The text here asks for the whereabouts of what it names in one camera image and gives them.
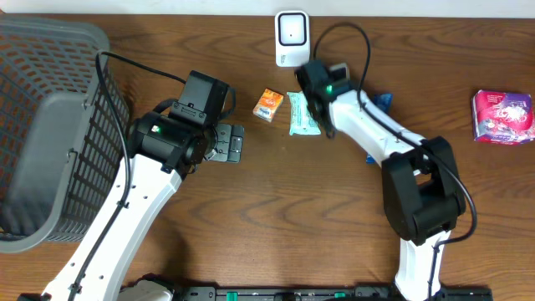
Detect mint green snack pack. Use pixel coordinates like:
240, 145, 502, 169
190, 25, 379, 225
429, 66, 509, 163
287, 92, 321, 135

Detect orange small snack box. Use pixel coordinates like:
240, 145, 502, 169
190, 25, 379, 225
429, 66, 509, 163
252, 89, 284, 122

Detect blue Oreo cookie pack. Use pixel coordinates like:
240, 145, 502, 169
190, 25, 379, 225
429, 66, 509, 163
365, 92, 394, 165

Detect purple pink Carefree pack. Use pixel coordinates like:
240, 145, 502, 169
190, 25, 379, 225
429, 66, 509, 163
471, 89, 534, 145

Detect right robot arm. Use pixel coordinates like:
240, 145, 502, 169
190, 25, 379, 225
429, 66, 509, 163
295, 60, 466, 300

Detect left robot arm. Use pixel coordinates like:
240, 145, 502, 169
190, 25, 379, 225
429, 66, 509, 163
18, 71, 236, 301

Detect grey plastic shopping basket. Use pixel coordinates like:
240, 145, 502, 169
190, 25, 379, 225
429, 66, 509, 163
1, 15, 130, 253

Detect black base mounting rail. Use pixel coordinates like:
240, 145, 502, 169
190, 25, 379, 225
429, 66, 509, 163
120, 285, 494, 301

